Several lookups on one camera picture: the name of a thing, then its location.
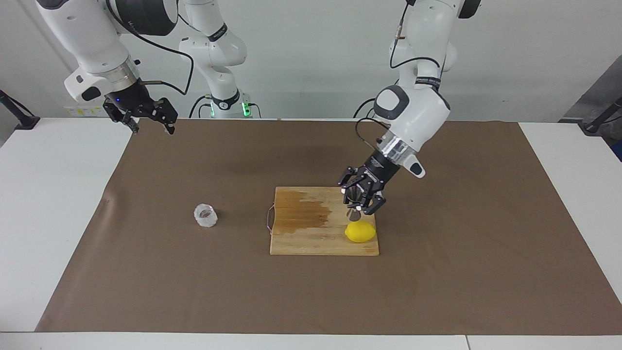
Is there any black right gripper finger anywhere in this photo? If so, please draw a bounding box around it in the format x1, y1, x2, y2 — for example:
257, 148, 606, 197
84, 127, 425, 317
103, 101, 141, 134
148, 97, 178, 136

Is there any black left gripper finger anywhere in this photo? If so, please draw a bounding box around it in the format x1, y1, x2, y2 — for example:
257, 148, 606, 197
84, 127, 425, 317
362, 193, 387, 216
339, 166, 363, 195

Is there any steel double jigger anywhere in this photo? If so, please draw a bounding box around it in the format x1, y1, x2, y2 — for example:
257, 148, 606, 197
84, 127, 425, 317
343, 187, 365, 222

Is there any clear faceted glass cup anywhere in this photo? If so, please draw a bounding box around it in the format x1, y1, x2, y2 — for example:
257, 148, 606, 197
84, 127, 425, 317
193, 203, 218, 228

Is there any yellow lemon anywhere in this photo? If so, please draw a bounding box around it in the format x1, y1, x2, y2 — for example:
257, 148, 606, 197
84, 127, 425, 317
345, 221, 377, 244

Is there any wooden cutting board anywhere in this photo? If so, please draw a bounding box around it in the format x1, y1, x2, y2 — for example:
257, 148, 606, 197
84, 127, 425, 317
266, 186, 380, 257

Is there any black table clamp stand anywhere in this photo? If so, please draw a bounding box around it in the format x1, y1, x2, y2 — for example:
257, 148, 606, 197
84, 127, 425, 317
0, 90, 40, 130
582, 96, 622, 135

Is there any brown paper table mat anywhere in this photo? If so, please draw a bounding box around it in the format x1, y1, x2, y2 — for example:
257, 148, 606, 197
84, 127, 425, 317
35, 118, 622, 336

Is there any black right base cable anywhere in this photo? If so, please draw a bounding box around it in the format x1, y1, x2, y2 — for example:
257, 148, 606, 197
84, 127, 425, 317
189, 95, 214, 119

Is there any black base cable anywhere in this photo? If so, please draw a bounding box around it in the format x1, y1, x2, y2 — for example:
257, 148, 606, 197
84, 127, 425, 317
189, 95, 214, 119
353, 97, 379, 119

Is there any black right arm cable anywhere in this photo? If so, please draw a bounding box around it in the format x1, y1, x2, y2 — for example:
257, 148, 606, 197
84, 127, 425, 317
104, 0, 195, 96

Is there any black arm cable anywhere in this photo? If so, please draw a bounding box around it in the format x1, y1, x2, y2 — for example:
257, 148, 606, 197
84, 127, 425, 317
104, 0, 195, 96
355, 0, 443, 154

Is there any black left base cable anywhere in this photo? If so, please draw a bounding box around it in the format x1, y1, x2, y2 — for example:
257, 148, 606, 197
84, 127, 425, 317
353, 97, 379, 119

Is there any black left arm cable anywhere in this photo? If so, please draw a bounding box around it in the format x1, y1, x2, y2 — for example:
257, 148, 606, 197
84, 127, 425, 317
355, 0, 443, 154

